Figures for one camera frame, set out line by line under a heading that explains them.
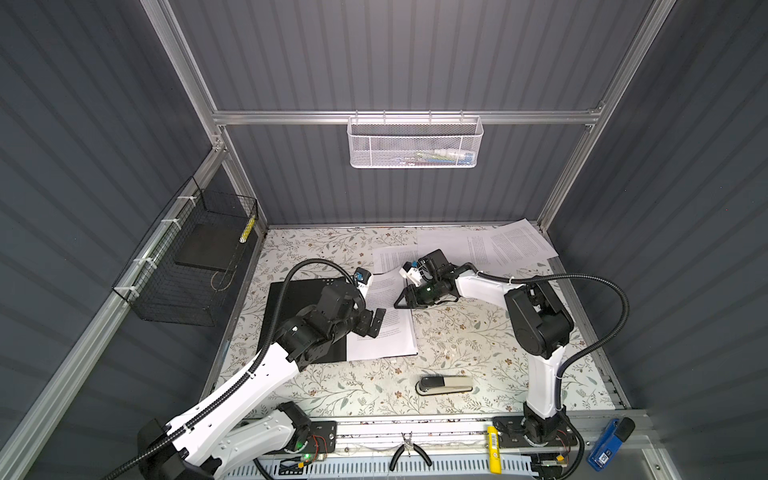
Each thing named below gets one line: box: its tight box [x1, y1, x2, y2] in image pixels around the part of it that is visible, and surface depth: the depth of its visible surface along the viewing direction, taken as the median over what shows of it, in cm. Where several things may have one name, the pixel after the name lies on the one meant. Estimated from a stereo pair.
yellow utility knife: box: [487, 426, 502, 475], surface depth 72 cm
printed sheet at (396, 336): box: [346, 272, 417, 362], surface depth 91 cm
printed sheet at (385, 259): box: [372, 246, 419, 275], surface depth 114 cm
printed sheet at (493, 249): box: [417, 219, 559, 273], surface depth 118 cm
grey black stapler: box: [415, 375, 473, 396], surface depth 82 cm
